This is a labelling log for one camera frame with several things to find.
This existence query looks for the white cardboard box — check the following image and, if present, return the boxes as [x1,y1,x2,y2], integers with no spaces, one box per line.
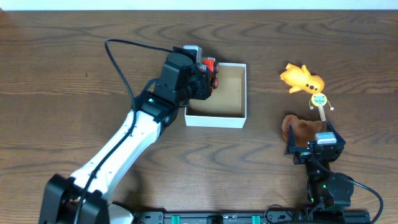
[184,63,247,128]

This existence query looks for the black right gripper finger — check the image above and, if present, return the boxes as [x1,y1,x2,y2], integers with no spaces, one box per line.
[326,121,345,144]
[285,125,296,150]

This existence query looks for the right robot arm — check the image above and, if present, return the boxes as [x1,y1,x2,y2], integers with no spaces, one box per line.
[285,122,354,223]

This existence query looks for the wooden cat rattle drum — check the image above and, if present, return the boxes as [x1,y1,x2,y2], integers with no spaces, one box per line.
[308,93,335,122]

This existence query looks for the brown plush toy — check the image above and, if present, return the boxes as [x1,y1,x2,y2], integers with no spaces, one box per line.
[281,114,323,147]

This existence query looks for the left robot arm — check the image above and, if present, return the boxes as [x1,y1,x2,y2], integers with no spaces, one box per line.
[39,45,213,223]

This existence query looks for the red toy truck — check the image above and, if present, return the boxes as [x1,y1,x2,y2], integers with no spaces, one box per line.
[199,57,220,92]

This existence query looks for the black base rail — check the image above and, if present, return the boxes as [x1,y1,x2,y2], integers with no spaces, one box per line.
[132,209,371,224]

